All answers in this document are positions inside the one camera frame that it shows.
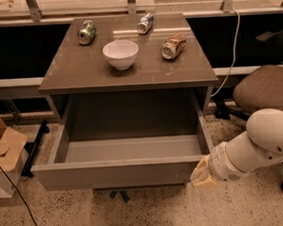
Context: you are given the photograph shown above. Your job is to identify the brown orange soda can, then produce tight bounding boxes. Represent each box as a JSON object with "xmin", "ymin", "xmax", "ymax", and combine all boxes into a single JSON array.
[{"xmin": 160, "ymin": 34, "xmax": 186, "ymax": 60}]

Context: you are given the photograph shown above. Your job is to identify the white hanging cable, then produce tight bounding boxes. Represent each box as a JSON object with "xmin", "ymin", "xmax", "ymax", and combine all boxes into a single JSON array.
[{"xmin": 205, "ymin": 8, "xmax": 245, "ymax": 99}]

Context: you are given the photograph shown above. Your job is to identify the black metal floor stand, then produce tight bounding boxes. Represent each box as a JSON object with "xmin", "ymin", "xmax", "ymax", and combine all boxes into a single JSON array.
[{"xmin": 21, "ymin": 120, "xmax": 50, "ymax": 177}]

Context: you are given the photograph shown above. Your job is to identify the green soda can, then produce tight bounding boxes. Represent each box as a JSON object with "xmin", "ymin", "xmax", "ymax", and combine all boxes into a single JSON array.
[{"xmin": 77, "ymin": 20, "xmax": 97, "ymax": 45}]

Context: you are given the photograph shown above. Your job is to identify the brown office chair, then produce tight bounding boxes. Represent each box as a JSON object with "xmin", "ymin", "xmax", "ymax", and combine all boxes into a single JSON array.
[{"xmin": 212, "ymin": 63, "xmax": 283, "ymax": 198}]

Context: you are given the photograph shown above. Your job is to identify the cardboard box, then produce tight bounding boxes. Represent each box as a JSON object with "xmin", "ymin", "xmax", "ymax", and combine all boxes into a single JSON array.
[{"xmin": 0, "ymin": 118, "xmax": 28, "ymax": 198}]

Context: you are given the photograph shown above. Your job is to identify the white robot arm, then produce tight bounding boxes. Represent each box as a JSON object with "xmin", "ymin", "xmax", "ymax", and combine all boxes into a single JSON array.
[{"xmin": 191, "ymin": 108, "xmax": 283, "ymax": 188}]

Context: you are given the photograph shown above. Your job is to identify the grey top drawer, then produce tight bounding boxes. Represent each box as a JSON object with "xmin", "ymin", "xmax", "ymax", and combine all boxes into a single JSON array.
[{"xmin": 31, "ymin": 98, "xmax": 213, "ymax": 190}]

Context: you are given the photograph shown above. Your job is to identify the grey drawer cabinet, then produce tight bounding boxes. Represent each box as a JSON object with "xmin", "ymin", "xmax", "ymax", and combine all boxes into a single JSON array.
[{"xmin": 34, "ymin": 9, "xmax": 222, "ymax": 144}]

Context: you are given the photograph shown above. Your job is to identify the white ceramic bowl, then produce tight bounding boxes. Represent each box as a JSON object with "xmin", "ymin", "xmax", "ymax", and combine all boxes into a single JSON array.
[{"xmin": 102, "ymin": 40, "xmax": 139, "ymax": 70}]

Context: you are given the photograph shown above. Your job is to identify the black floor cable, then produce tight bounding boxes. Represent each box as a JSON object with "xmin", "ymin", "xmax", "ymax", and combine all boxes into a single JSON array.
[{"xmin": 0, "ymin": 151, "xmax": 47, "ymax": 226}]

